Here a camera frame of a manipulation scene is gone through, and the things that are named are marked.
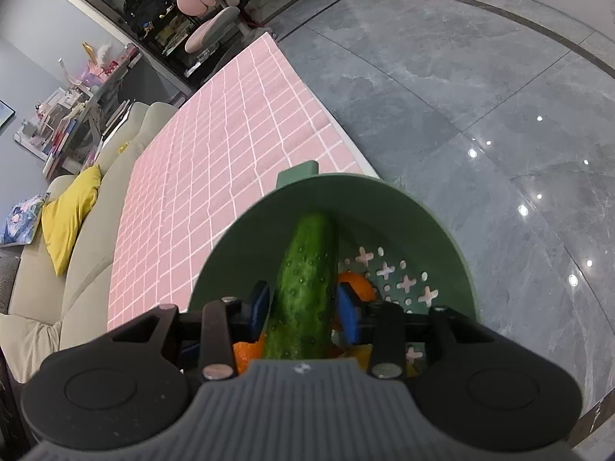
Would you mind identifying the green colander bowl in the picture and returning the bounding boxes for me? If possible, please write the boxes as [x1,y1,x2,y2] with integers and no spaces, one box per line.
[187,161,479,380]

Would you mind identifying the cluttered desk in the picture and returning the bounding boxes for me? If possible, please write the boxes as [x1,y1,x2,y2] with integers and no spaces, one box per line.
[14,41,145,176]

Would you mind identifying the black backpack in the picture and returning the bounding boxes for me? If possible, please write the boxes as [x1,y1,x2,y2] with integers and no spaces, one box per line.
[122,0,166,41]

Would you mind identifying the yellow pillow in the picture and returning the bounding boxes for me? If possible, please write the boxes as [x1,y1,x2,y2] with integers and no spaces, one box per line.
[41,164,103,277]

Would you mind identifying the blue printed pillow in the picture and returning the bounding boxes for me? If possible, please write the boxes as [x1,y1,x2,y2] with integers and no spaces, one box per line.
[0,193,51,247]

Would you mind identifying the orange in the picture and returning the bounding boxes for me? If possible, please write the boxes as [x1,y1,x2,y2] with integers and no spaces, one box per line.
[233,338,267,375]
[336,271,378,332]

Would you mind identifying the green cucumber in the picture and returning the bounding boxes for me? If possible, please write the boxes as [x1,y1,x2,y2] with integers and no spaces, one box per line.
[262,211,339,361]

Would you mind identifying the beige sofa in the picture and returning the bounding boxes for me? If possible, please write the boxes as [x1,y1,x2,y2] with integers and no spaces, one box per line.
[0,101,193,385]

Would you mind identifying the pink office chair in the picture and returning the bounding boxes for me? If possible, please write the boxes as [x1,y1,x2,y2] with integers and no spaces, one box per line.
[175,0,241,56]

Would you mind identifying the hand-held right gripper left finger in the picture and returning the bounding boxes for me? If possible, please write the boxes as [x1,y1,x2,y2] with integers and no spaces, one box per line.
[111,281,271,381]

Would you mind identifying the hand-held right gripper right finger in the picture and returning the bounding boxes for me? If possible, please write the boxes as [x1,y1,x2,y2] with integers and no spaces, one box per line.
[336,282,495,379]

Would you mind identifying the pink checked tablecloth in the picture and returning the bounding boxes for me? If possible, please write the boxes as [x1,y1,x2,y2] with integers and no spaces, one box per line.
[106,31,380,332]

